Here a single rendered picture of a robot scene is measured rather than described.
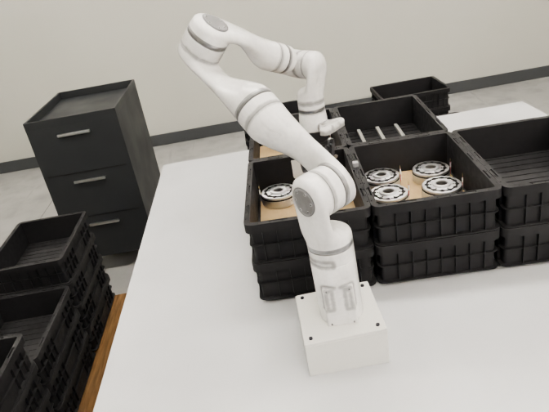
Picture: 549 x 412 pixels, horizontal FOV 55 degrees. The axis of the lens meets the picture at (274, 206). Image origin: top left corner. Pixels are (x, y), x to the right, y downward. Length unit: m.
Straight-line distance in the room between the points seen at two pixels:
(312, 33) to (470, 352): 3.80
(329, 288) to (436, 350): 0.27
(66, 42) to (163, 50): 0.78
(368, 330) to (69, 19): 4.08
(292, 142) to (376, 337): 0.42
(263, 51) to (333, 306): 0.58
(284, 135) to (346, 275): 0.30
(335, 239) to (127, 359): 0.59
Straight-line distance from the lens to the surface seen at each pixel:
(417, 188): 1.54
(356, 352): 1.13
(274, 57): 1.28
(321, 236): 1.00
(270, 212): 1.49
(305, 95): 1.39
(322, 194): 0.96
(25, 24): 4.92
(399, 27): 4.86
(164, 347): 1.32
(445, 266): 1.38
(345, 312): 1.11
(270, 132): 1.04
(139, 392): 1.24
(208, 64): 1.18
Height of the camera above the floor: 1.52
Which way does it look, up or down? 27 degrees down
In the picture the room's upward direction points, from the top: 10 degrees counter-clockwise
